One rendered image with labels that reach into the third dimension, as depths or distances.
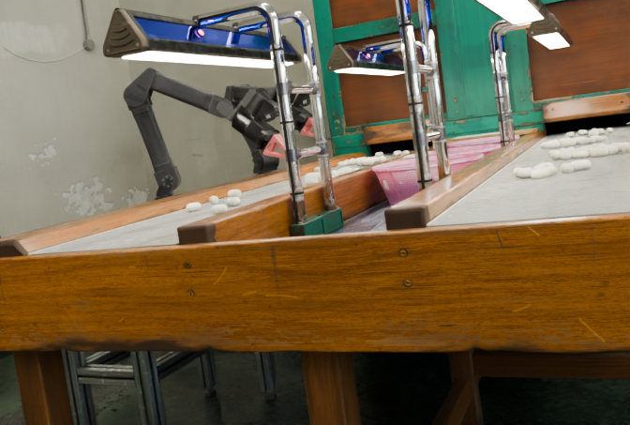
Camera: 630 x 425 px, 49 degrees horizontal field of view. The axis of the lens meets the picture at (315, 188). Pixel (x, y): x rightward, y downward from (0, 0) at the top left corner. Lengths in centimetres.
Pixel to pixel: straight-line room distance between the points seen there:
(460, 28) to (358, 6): 42
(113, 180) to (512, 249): 360
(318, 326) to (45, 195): 308
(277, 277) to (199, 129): 332
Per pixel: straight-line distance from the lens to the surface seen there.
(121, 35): 117
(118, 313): 113
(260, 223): 117
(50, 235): 132
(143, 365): 191
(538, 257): 86
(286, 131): 126
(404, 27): 118
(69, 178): 406
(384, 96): 281
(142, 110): 209
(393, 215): 91
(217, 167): 419
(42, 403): 138
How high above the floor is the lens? 88
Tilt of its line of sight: 5 degrees down
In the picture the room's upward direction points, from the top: 8 degrees counter-clockwise
